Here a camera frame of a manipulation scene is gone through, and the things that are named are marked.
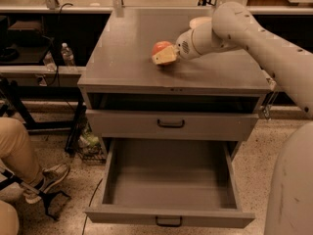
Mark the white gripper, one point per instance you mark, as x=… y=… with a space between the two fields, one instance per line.
x=184 y=47

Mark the red apple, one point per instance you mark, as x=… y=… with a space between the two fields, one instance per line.
x=160 y=45

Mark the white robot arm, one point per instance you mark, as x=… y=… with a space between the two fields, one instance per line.
x=290 y=204

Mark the grey drawer cabinet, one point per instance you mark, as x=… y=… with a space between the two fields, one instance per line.
x=120 y=75

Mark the closed grey upper drawer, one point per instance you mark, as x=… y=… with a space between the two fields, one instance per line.
x=167 y=125

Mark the open grey lower drawer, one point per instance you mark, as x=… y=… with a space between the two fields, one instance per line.
x=170 y=183

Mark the white bowl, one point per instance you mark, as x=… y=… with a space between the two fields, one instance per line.
x=199 y=21

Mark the clear water bottle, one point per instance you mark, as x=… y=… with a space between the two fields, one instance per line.
x=67 y=55
x=49 y=62

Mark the grey sneaker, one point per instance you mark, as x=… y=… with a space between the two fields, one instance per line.
x=51 y=177

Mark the person leg in khaki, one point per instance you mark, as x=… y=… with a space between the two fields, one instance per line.
x=17 y=153

